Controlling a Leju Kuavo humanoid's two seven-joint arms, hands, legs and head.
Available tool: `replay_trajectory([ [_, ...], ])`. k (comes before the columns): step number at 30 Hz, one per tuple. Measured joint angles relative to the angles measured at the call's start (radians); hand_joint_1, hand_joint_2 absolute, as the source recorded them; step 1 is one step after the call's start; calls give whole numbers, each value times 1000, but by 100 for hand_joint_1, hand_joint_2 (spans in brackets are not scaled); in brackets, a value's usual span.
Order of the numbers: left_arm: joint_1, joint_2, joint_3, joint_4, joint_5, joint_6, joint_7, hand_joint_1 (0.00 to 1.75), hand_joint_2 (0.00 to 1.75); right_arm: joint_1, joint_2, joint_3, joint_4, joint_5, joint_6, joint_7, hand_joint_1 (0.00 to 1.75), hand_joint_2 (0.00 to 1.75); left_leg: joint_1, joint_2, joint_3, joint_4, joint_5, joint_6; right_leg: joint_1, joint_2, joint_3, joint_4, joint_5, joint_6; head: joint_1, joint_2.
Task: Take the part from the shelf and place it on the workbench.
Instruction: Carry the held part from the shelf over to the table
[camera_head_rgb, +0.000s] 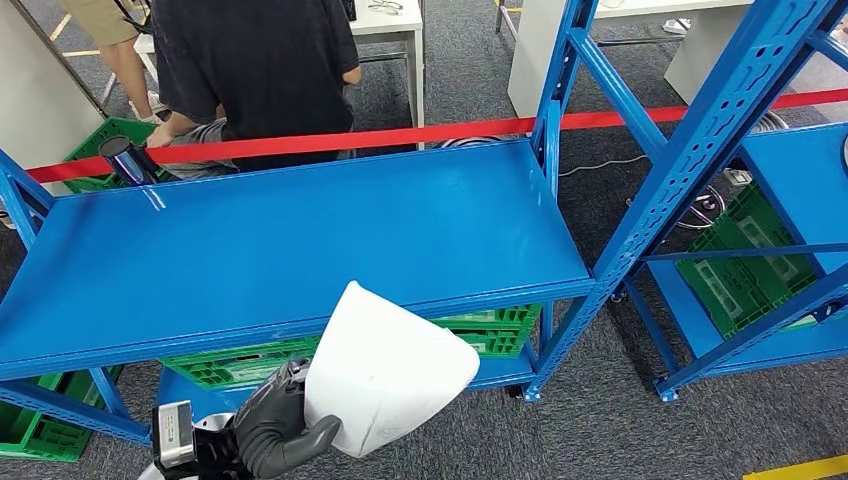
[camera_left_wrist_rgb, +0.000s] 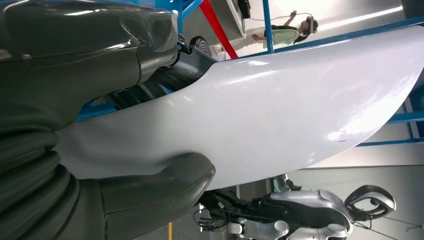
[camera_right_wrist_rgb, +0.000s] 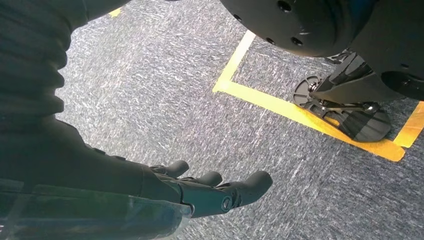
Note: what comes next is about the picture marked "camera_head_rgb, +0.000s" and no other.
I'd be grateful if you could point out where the silver metal ring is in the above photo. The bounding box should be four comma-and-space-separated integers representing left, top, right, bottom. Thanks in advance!
674, 184, 728, 232

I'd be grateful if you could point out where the white curved shell part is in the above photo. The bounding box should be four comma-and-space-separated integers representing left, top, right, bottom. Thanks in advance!
303, 280, 482, 460

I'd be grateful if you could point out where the white partition panel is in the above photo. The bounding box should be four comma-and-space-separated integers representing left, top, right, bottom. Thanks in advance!
0, 0, 107, 197

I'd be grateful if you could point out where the white desk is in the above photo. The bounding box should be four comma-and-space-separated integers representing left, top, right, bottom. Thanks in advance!
506, 0, 753, 119

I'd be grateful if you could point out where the yellow floor tape square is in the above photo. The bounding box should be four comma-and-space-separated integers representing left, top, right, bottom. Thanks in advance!
741, 455, 848, 480

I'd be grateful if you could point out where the red barrier tape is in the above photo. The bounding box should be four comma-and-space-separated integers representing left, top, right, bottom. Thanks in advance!
26, 87, 848, 185

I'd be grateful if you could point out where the black chrome barrier post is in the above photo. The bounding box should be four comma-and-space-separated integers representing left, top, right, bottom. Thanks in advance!
99, 135, 160, 187

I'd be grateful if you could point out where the person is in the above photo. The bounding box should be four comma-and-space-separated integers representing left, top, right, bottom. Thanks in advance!
145, 0, 362, 180
56, 0, 170, 126

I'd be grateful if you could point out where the blue metal shelf rack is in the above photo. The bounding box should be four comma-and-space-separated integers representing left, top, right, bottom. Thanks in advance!
622, 122, 848, 405
0, 0, 839, 448

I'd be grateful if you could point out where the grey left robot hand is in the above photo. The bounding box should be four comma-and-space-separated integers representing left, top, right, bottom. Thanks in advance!
231, 359, 344, 480

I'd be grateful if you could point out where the white cabinet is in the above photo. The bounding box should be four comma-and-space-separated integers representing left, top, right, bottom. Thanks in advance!
664, 6, 848, 125

